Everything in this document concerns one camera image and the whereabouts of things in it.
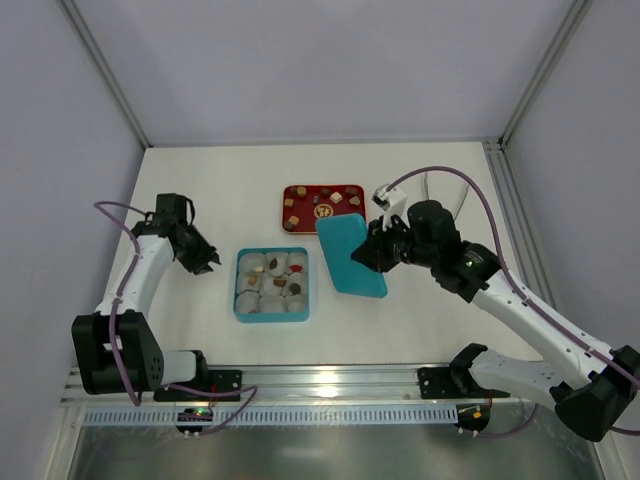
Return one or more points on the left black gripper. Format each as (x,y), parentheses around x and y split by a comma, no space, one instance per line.
(195,249)

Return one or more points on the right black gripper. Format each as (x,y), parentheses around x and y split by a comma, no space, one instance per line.
(378,247)

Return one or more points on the teal box lid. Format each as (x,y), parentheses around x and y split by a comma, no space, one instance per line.
(339,236)

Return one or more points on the teal box with paper cups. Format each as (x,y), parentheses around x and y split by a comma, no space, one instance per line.
(264,302)

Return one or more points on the metal tweezers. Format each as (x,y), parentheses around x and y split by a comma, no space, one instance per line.
(448,189)

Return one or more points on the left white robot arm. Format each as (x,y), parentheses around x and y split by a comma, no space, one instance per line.
(116,350)

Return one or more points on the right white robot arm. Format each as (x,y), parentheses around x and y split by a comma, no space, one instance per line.
(585,381)

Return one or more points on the white cube chocolate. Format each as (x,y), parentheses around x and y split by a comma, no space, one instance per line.
(336,197)

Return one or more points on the red rectangular tray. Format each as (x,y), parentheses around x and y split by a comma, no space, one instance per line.
(299,214)

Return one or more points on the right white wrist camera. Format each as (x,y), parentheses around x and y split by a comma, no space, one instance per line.
(392,201)

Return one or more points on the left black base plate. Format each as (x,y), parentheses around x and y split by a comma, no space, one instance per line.
(217,385)

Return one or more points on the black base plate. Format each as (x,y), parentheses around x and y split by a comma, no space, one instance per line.
(217,385)
(445,382)

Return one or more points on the aluminium front rail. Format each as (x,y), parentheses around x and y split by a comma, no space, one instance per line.
(343,382)

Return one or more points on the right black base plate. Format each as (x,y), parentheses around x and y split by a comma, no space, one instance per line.
(445,382)

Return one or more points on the slotted cable duct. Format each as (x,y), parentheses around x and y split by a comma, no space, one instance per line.
(273,415)

